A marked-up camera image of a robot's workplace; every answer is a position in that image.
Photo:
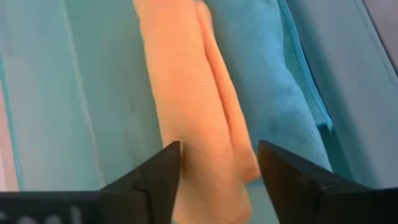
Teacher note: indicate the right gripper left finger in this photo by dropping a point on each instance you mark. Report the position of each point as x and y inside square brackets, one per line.
[136, 199]

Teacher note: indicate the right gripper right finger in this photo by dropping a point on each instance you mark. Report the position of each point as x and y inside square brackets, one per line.
[311, 199]

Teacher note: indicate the orange microfiber towel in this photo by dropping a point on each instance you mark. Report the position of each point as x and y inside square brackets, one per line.
[192, 109]

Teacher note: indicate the teal microfiber towel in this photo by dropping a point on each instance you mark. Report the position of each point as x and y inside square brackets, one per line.
[267, 77]

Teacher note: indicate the teal translucent plastic basket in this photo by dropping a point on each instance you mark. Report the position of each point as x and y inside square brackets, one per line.
[46, 93]

